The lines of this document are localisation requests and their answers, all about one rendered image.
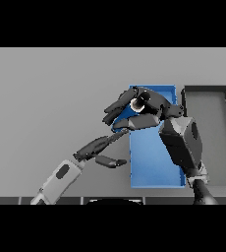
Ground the dark grey bin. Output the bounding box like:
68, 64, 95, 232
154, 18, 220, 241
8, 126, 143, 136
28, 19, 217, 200
181, 85, 226, 189

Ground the blue bin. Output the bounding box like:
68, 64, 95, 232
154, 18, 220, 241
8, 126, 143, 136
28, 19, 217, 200
128, 85, 187, 189

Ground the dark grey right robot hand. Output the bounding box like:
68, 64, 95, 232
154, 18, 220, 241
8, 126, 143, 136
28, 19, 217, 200
102, 86, 186, 132

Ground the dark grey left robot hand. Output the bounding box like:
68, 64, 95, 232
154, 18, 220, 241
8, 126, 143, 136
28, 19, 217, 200
73, 127, 131, 169

